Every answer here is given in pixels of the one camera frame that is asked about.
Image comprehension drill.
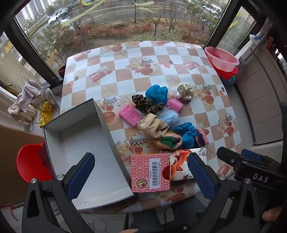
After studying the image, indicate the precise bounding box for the small pink sponge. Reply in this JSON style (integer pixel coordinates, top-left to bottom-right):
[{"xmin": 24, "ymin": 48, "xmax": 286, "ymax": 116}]
[{"xmin": 168, "ymin": 99, "xmax": 184, "ymax": 112}]

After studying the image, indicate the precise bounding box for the beige cabinet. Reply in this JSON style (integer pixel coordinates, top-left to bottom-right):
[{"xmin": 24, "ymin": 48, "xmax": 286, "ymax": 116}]
[{"xmin": 233, "ymin": 45, "xmax": 287, "ymax": 146}]

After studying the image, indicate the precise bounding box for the pink and navy knit sock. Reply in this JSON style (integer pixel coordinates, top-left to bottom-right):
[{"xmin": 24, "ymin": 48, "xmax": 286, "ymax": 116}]
[{"xmin": 196, "ymin": 128, "xmax": 209, "ymax": 147}]

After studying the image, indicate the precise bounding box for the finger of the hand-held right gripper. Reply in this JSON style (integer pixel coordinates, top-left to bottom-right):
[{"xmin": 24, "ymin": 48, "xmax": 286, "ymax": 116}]
[
  {"xmin": 241, "ymin": 148, "xmax": 281, "ymax": 167},
  {"xmin": 216, "ymin": 147, "xmax": 242, "ymax": 172}
]

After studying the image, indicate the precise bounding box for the white polka dot scrunchie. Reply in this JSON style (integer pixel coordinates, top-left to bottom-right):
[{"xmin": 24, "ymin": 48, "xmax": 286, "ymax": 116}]
[{"xmin": 175, "ymin": 82, "xmax": 194, "ymax": 102}]

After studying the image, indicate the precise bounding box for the beige sock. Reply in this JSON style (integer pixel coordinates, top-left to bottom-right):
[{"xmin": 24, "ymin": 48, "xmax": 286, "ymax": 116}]
[{"xmin": 137, "ymin": 113, "xmax": 168, "ymax": 139}]

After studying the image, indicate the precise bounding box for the light blue fluffy cloth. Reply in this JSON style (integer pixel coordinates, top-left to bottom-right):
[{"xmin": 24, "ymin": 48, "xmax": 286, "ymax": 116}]
[{"xmin": 157, "ymin": 110, "xmax": 180, "ymax": 126}]

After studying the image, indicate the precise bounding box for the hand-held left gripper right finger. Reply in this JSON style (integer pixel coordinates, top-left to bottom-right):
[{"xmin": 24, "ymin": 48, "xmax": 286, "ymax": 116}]
[{"xmin": 188, "ymin": 154, "xmax": 262, "ymax": 233}]

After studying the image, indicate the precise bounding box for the leopard print scrunchie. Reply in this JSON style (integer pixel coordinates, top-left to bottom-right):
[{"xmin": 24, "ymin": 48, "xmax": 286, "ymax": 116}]
[{"xmin": 131, "ymin": 94, "xmax": 165, "ymax": 115}]

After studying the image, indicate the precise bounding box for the brown cardboard sheet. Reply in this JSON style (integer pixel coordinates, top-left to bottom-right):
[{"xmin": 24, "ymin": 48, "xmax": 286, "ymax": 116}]
[{"xmin": 0, "ymin": 125, "xmax": 45, "ymax": 206}]

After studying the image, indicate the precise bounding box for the floral tissue pack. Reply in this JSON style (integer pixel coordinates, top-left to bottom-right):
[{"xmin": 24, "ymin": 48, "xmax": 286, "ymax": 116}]
[{"xmin": 169, "ymin": 147, "xmax": 219, "ymax": 181}]

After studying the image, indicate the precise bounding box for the pink plastic basin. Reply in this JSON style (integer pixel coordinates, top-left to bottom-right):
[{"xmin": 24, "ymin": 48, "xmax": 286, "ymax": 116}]
[{"xmin": 204, "ymin": 46, "xmax": 240, "ymax": 72}]

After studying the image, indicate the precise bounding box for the red plastic basin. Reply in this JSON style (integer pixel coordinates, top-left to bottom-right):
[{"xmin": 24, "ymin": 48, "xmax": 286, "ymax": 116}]
[{"xmin": 216, "ymin": 66, "xmax": 238, "ymax": 81}]

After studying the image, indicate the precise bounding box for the person's right hand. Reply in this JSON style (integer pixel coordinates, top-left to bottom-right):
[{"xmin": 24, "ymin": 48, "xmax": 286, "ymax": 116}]
[{"xmin": 262, "ymin": 207, "xmax": 285, "ymax": 223}]

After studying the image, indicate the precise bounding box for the grey cardboard box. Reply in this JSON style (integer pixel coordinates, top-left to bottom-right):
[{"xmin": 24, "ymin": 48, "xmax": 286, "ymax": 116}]
[{"xmin": 43, "ymin": 98, "xmax": 135, "ymax": 210}]

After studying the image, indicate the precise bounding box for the pink patterned carton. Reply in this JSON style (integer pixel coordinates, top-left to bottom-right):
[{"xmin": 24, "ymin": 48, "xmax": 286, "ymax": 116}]
[{"xmin": 130, "ymin": 153, "xmax": 171, "ymax": 193}]

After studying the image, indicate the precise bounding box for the cream cloth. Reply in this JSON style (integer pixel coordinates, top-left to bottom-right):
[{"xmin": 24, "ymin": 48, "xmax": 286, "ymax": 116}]
[{"xmin": 8, "ymin": 103, "xmax": 23, "ymax": 117}]

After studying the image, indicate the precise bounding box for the white knotted curtain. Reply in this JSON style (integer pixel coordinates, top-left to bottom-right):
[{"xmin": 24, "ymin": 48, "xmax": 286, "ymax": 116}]
[{"xmin": 238, "ymin": 18, "xmax": 274, "ymax": 61}]

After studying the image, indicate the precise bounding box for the checkered printed tablecloth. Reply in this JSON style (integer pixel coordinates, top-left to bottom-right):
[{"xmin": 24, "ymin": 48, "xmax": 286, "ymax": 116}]
[{"xmin": 59, "ymin": 40, "xmax": 244, "ymax": 213}]

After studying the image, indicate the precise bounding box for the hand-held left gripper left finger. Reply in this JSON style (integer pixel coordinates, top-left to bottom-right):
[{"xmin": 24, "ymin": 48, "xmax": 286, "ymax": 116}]
[{"xmin": 22, "ymin": 152, "xmax": 96, "ymax": 233}]

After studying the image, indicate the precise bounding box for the yellow cable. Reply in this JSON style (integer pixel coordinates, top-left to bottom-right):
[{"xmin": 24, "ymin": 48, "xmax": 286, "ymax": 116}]
[{"xmin": 40, "ymin": 102, "xmax": 59, "ymax": 128}]

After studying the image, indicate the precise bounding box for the pale pink towel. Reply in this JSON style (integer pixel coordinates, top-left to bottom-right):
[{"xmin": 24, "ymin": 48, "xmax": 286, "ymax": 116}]
[{"xmin": 16, "ymin": 79, "xmax": 44, "ymax": 112}]

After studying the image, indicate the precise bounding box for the red plastic chair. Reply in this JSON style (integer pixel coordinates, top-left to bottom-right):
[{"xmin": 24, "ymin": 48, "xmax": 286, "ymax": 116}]
[{"xmin": 17, "ymin": 141, "xmax": 55, "ymax": 183}]

